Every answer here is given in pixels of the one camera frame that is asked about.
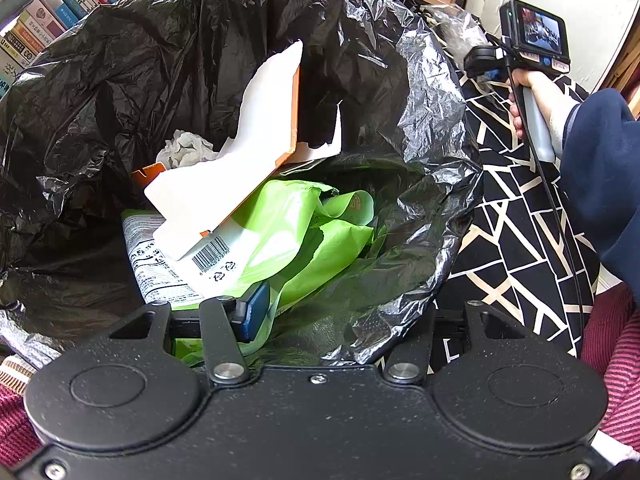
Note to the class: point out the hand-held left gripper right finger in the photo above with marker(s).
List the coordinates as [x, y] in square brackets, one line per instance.
[410, 360]

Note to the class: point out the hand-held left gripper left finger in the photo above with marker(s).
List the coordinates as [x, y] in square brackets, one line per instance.
[252, 310]

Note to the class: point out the green snack bag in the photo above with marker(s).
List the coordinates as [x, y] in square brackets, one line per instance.
[310, 240]

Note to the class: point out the torn white orange cardboard box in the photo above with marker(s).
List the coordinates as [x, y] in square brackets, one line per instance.
[250, 150]

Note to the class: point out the black garbage bag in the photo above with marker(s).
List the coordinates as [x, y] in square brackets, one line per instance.
[175, 50]

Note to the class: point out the person's right forearm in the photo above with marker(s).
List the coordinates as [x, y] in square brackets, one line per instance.
[600, 160]

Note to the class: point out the row of blue red books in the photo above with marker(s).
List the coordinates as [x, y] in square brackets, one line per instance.
[60, 15]

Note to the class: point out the person's right hand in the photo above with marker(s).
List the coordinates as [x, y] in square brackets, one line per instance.
[542, 85]

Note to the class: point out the crumpled white tissue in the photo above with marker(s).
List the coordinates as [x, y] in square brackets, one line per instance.
[187, 150]

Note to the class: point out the black patterned cloth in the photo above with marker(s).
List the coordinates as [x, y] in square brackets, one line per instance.
[520, 220]

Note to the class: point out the wooden folding frame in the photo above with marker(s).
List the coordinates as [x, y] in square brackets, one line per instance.
[620, 70]

